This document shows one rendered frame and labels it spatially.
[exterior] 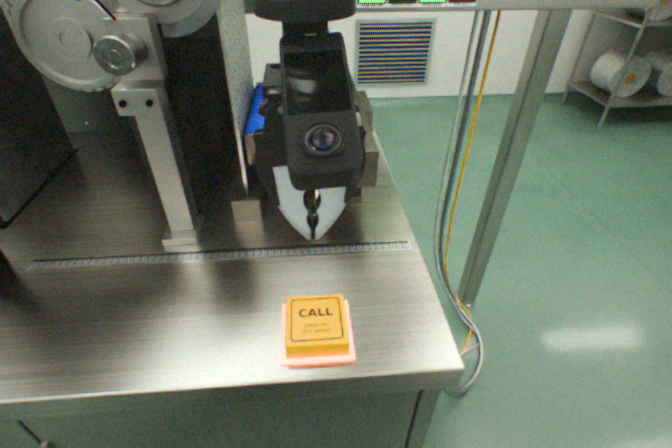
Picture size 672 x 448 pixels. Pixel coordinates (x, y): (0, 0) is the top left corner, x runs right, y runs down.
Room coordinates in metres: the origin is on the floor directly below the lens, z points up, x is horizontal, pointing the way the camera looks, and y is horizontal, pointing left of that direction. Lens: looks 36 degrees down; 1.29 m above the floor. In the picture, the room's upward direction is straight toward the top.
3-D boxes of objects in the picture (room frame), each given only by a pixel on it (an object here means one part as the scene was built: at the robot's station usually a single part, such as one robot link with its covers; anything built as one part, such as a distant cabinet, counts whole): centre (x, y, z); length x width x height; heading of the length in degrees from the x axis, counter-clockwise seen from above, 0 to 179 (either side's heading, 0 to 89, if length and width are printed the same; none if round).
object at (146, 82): (0.46, 0.23, 1.05); 0.06 x 0.05 x 0.31; 4
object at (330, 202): (0.31, 0.00, 1.09); 0.06 x 0.03 x 0.09; 4
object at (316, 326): (0.28, 0.02, 0.91); 0.07 x 0.07 x 0.02; 4
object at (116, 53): (0.42, 0.22, 1.18); 0.04 x 0.02 x 0.04; 94
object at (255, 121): (0.63, 0.12, 1.03); 0.21 x 0.04 x 0.03; 4
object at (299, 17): (0.31, 0.02, 1.19); 0.09 x 0.08 x 0.12; 4
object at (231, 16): (0.63, 0.14, 1.11); 0.23 x 0.01 x 0.18; 4
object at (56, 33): (0.62, 0.32, 1.17); 0.26 x 0.12 x 0.12; 4
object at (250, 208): (0.63, 0.14, 0.92); 0.28 x 0.04 x 0.04; 4
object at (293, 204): (0.30, 0.03, 1.09); 0.06 x 0.03 x 0.09; 4
